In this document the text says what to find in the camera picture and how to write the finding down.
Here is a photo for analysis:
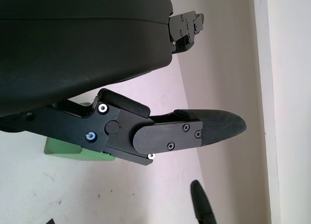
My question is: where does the green wooden cube block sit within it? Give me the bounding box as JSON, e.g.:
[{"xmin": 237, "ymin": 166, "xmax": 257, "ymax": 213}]
[{"xmin": 43, "ymin": 102, "xmax": 116, "ymax": 163}]

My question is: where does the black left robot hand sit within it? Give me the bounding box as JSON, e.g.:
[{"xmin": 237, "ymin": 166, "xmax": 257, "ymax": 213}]
[{"xmin": 0, "ymin": 0, "xmax": 247, "ymax": 167}]

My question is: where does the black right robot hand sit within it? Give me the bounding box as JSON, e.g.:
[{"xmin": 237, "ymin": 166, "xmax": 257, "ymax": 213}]
[{"xmin": 189, "ymin": 180, "xmax": 217, "ymax": 224}]

